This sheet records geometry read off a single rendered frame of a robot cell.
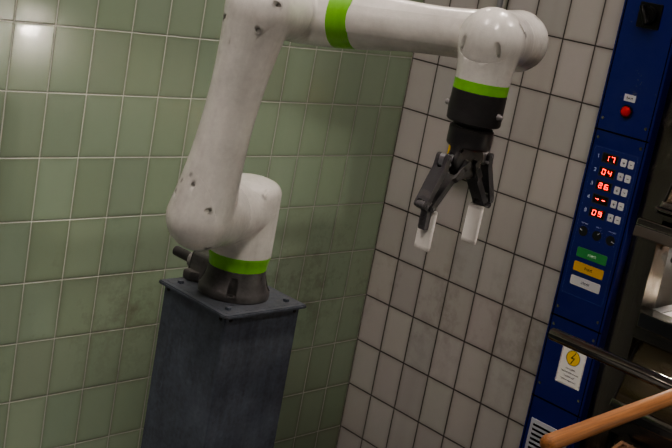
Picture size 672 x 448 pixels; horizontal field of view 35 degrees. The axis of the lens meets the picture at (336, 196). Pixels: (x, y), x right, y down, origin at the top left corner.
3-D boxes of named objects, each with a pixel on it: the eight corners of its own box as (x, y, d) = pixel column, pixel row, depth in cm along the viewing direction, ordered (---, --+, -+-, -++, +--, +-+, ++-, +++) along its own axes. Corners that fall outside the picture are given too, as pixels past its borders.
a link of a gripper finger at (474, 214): (468, 202, 190) (471, 201, 191) (460, 239, 192) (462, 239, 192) (482, 207, 188) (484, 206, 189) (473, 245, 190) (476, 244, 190)
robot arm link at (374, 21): (343, 49, 198) (350, -12, 196) (370, 49, 209) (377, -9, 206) (531, 78, 182) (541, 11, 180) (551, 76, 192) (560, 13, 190)
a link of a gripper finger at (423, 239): (438, 212, 179) (435, 212, 178) (429, 251, 180) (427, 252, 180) (424, 206, 180) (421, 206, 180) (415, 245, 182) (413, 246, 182)
